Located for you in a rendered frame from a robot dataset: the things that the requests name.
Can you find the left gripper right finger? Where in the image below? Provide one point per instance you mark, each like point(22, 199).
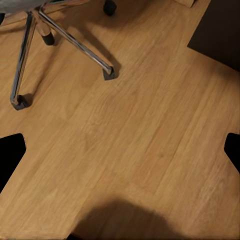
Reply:
point(232, 149)

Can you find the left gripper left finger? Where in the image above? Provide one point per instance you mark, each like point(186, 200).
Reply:
point(12, 150)

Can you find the swivel chair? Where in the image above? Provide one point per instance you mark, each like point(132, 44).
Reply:
point(36, 12)

